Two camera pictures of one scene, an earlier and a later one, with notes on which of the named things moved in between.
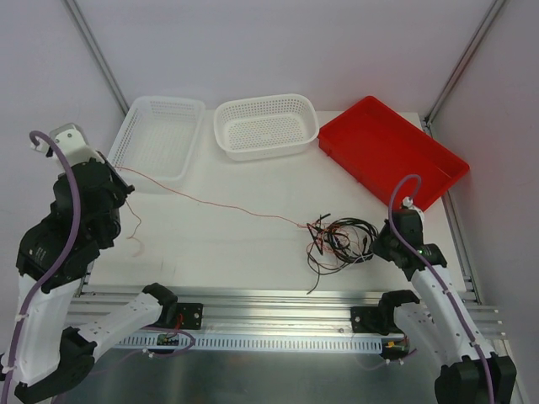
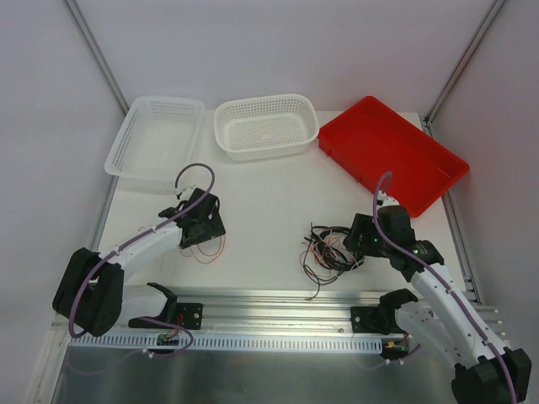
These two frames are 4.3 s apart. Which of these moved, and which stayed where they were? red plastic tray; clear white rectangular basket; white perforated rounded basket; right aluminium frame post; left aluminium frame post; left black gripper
Moved: left black gripper
Stayed: clear white rectangular basket; right aluminium frame post; left aluminium frame post; white perforated rounded basket; red plastic tray
